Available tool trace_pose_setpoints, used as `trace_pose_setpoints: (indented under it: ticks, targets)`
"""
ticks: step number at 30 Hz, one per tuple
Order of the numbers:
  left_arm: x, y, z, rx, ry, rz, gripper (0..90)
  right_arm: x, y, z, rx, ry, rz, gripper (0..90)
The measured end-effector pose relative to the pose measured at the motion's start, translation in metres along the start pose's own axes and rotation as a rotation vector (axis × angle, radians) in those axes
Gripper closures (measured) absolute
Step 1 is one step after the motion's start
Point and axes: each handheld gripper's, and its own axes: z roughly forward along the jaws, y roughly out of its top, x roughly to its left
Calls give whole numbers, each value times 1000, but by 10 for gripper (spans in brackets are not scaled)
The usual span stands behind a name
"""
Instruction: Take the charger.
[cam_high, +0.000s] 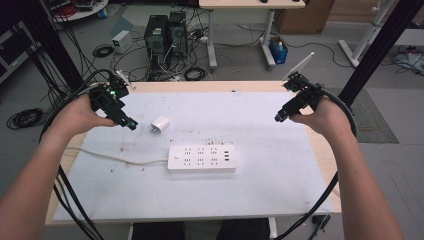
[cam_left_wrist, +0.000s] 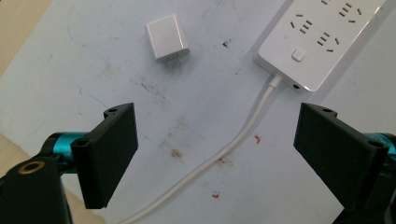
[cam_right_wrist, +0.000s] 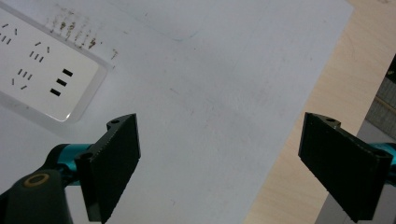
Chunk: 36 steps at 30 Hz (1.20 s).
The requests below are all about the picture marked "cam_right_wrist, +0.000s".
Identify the white power strip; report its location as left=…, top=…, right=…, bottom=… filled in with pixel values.
left=0, top=4, right=114, bottom=124

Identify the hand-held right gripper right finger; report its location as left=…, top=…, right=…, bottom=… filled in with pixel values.
left=297, top=112, right=396, bottom=223

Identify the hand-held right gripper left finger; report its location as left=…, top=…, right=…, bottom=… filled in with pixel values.
left=45, top=113, right=142, bottom=224

